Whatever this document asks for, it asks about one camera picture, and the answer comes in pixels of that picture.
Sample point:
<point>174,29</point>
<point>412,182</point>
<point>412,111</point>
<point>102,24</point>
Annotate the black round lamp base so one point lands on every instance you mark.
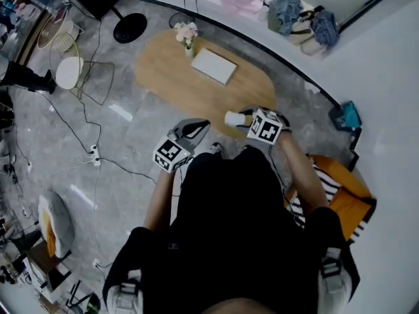
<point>130,28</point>

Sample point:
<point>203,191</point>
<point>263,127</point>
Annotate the vase of pink flowers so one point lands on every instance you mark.
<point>186,33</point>

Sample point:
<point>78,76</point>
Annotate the grey beanbag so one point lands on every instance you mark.
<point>62,221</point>

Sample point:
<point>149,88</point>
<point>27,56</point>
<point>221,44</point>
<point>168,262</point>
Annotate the blue denim garment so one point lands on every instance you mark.
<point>284,13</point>

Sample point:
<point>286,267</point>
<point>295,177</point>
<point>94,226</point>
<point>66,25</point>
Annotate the person's right forearm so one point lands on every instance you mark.
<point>304,175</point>

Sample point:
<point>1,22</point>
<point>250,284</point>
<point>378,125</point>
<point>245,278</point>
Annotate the teal bag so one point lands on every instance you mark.
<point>347,116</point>

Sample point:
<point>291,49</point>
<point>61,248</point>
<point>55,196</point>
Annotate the white flat box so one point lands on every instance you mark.
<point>214,65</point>

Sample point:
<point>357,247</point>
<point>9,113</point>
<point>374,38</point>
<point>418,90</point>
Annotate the person's left forearm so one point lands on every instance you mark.
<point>162,201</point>

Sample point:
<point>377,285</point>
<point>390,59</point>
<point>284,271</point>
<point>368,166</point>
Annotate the round beige side table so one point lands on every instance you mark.
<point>52,28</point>

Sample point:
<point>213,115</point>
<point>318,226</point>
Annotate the blue patterned cloth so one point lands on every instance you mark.
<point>325,28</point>

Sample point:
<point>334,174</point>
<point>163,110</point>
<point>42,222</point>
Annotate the person's grey sneaker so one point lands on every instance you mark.
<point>216,150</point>

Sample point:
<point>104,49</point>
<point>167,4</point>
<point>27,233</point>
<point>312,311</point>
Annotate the orange armchair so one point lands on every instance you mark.
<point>353,201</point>

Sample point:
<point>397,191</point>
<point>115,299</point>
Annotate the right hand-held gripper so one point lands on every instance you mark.
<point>266,129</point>

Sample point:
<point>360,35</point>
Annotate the small white cup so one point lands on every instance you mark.
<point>234,118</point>

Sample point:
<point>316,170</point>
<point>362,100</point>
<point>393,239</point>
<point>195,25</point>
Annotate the white floor socket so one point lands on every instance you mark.
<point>96,263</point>

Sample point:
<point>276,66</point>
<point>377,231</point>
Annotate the dark wooden side table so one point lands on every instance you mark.
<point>46,260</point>

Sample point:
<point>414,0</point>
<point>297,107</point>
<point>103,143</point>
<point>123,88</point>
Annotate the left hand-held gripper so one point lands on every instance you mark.
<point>170,154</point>

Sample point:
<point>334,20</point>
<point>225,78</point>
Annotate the oval wooden coffee table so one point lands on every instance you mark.
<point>170,74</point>

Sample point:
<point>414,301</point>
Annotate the person's black shirt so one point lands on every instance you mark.
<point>235,234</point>

